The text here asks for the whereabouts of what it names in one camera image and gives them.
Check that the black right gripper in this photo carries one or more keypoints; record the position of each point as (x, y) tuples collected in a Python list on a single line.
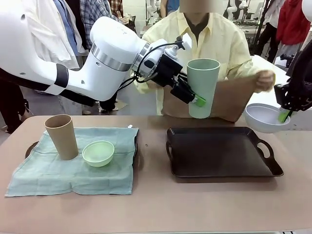
[(295, 100)]

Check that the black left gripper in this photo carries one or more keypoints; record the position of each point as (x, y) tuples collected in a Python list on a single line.
[(167, 70)]

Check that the light green tall cup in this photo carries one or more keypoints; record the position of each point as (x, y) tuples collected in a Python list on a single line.
[(202, 83)]

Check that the white bowl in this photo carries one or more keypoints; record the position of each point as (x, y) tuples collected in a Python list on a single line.
[(262, 119)]

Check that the light green bowl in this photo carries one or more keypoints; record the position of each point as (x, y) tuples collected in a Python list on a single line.
[(98, 154)]

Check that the tan tall cup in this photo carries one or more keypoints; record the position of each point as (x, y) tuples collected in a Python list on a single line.
[(63, 139)]

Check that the teal cloth mat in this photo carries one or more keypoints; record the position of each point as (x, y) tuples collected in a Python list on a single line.
[(73, 175)]

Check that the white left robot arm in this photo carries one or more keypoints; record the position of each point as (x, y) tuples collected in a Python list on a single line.
[(104, 56)]

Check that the person's left hand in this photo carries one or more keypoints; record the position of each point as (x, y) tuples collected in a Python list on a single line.
[(265, 81)]

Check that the white background table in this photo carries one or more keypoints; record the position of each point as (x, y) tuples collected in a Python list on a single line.
[(273, 64)]

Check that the person in yellow coat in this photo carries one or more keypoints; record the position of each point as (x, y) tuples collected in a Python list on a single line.
[(214, 41)]

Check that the small black device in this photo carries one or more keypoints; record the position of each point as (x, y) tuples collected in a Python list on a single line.
[(287, 59)]

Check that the bystander in dark trousers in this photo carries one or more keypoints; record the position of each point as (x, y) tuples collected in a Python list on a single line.
[(268, 36)]

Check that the bystander in red jacket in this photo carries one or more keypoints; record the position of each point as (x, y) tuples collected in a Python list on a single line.
[(292, 22)]

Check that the bystander in plaid shirt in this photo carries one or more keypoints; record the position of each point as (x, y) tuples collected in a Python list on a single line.
[(87, 14)]

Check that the bystander in white coat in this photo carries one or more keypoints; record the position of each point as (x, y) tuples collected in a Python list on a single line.
[(65, 29)]

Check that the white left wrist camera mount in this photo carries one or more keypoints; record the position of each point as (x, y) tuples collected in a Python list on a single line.
[(180, 47)]

